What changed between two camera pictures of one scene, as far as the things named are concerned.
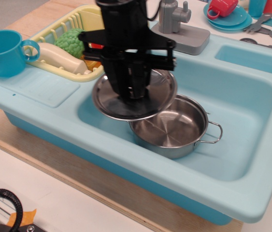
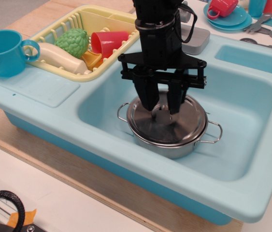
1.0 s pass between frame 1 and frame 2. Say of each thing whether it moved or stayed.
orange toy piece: stayed
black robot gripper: moved
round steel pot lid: moved
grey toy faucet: stayed
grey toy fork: stayed
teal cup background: stayed
